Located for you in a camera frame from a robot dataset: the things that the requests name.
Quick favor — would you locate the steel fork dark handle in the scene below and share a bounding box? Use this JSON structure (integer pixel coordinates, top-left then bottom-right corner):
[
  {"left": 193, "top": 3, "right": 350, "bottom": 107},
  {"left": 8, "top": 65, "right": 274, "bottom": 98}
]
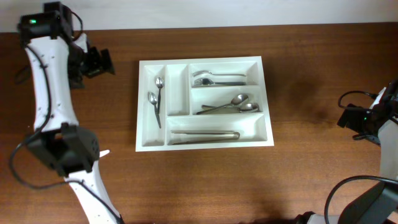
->
[{"left": 192, "top": 78, "right": 246, "bottom": 86}]

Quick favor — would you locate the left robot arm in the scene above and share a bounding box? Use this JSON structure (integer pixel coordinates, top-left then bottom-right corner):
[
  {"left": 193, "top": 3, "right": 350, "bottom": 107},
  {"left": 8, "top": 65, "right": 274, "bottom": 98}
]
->
[{"left": 18, "top": 1, "right": 123, "bottom": 223}]

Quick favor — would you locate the white plastic cutlery tray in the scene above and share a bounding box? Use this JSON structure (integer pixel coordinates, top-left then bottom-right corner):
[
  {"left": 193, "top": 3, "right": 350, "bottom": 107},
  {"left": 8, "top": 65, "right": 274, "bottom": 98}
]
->
[{"left": 136, "top": 56, "right": 274, "bottom": 152}]

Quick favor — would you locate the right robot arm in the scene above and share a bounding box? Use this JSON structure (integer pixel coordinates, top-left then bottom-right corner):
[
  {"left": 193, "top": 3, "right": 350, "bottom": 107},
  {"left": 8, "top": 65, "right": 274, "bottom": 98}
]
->
[{"left": 293, "top": 80, "right": 397, "bottom": 224}]

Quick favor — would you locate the white plastic knife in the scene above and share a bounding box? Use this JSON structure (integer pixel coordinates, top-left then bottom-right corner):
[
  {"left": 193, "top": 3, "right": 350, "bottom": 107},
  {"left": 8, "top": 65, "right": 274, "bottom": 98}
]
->
[{"left": 99, "top": 149, "right": 110, "bottom": 157}]

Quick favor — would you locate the small steel teaspoon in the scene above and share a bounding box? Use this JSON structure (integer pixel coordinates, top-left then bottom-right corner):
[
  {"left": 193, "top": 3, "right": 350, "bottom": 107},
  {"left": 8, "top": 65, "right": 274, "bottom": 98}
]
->
[
  {"left": 148, "top": 91, "right": 162, "bottom": 129},
  {"left": 155, "top": 77, "right": 164, "bottom": 114}
]

